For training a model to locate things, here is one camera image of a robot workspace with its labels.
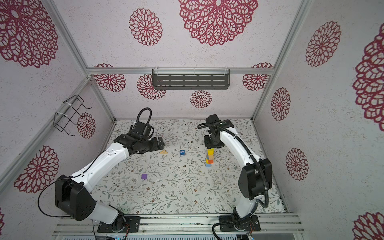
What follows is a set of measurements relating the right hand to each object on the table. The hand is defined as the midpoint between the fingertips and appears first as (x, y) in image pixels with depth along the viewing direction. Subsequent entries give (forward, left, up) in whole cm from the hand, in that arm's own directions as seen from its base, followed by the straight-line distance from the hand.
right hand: (210, 143), depth 86 cm
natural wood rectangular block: (-5, -1, -7) cm, 8 cm away
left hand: (-4, +30, +1) cm, 30 cm away
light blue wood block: (-6, +1, -16) cm, 17 cm away
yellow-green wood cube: (-3, 0, -4) cm, 5 cm away
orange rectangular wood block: (-5, -1, -12) cm, 13 cm away
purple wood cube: (-14, +40, -16) cm, 45 cm away
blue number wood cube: (+3, +18, -15) cm, 24 cm away
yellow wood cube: (-3, 0, -6) cm, 7 cm away
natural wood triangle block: (+3, +30, -15) cm, 34 cm away
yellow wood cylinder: (-4, +1, -13) cm, 14 cm away
